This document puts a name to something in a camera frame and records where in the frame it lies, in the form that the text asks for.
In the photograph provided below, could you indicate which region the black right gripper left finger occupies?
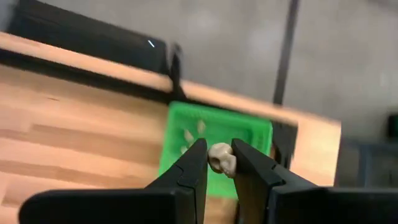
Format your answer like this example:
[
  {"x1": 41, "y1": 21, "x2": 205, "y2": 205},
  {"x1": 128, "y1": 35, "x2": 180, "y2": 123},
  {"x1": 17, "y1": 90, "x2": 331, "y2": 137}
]
[{"x1": 18, "y1": 138, "x2": 208, "y2": 224}]

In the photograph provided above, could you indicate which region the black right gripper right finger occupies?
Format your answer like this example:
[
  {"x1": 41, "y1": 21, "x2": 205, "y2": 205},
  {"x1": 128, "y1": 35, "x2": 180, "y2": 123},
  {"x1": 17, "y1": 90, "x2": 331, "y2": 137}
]
[{"x1": 231, "y1": 138, "x2": 398, "y2": 224}]

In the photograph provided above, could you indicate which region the grey metal table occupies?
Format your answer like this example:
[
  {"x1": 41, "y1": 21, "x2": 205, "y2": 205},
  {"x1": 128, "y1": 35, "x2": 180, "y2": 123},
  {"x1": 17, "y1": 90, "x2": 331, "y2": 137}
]
[{"x1": 334, "y1": 136, "x2": 398, "y2": 187}]

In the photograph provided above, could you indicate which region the green plastic basket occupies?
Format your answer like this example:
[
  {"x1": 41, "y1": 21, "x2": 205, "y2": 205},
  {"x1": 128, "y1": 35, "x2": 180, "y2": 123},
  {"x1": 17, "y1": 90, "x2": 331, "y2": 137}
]
[{"x1": 158, "y1": 101, "x2": 274, "y2": 200}]

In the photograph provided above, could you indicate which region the black aluminium table frame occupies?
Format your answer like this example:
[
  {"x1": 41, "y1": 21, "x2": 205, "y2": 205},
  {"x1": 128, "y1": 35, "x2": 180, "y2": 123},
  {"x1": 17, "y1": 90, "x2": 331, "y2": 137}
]
[{"x1": 0, "y1": 43, "x2": 299, "y2": 169}]

